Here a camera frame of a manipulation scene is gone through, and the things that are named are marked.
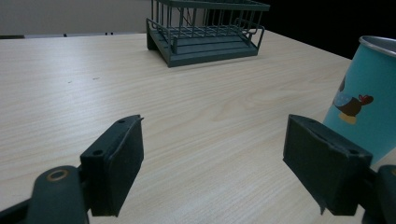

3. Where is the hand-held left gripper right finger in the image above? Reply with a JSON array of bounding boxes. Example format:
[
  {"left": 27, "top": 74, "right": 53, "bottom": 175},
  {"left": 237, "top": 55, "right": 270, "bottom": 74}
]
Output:
[{"left": 282, "top": 114, "right": 374, "bottom": 217}]

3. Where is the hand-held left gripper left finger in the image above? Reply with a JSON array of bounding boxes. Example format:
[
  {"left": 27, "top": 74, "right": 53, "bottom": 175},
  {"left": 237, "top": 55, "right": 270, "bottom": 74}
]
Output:
[{"left": 79, "top": 114, "right": 145, "bottom": 217}]

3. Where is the blue cup with cartoon print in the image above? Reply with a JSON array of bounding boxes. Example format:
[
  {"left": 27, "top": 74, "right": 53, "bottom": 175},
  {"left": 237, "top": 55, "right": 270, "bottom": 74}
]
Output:
[{"left": 322, "top": 35, "right": 396, "bottom": 166}]

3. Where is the dark green wire rack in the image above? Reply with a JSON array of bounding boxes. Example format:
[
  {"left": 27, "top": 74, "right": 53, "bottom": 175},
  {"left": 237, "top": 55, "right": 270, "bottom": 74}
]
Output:
[{"left": 146, "top": 0, "right": 271, "bottom": 68}]

